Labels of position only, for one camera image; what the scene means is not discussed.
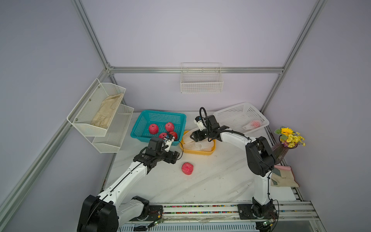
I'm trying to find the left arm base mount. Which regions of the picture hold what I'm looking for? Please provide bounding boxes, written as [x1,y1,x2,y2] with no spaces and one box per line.
[130,196,163,221]

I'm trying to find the beige cloth in shelf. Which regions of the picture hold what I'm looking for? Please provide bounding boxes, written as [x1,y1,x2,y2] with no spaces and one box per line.
[91,93,124,129]

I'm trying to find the teal plastic perforated basket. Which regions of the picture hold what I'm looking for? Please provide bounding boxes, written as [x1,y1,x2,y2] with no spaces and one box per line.
[130,110,186,143]

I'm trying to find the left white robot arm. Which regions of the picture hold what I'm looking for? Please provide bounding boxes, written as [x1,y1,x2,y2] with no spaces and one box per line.
[77,133,180,232]

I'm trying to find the white plastic perforated basket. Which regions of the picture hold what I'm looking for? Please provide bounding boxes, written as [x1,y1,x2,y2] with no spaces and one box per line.
[213,102,270,134]

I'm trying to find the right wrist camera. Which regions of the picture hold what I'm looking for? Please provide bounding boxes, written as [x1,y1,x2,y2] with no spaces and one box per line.
[194,116,207,131]

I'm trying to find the white wire wall basket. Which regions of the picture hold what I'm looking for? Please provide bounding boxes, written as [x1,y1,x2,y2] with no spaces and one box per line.
[180,62,224,94]

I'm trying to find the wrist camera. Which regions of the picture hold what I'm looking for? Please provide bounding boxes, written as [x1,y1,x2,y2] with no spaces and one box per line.
[164,133,175,152]
[194,116,207,131]

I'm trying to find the dark glass vase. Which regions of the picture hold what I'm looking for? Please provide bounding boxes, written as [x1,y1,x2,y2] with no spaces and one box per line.
[272,143,290,165]

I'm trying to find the yellow plastic tub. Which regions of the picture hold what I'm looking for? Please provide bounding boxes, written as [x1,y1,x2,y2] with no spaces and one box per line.
[181,129,216,156]

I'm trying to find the aluminium frame structure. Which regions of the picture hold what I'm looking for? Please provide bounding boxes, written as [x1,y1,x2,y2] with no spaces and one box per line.
[1,1,327,230]

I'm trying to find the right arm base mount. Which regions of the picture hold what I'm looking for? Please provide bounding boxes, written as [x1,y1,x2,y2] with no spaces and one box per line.
[237,198,278,221]

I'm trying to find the netted apple top back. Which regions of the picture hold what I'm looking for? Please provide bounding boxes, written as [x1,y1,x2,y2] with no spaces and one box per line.
[182,162,194,175]

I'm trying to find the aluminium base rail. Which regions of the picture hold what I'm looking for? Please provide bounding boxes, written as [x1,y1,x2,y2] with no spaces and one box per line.
[76,201,327,232]

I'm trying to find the netted red apple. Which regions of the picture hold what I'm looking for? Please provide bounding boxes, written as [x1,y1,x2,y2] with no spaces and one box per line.
[148,124,159,134]
[158,132,168,139]

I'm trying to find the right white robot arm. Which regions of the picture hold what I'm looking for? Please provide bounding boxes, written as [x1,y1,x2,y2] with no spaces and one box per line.
[190,115,275,218]

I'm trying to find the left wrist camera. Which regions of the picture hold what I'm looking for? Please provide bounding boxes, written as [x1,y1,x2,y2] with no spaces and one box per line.
[164,133,175,152]

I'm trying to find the yellow flower bouquet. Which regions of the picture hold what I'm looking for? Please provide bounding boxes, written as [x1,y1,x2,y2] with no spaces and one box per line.
[274,127,306,148]

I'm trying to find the purple and pink cloth items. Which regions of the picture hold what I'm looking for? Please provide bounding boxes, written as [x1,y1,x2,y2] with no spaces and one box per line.
[270,165,299,188]

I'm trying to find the white two-tier wire shelf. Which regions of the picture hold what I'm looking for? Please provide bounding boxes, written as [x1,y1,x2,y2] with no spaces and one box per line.
[67,79,134,153]

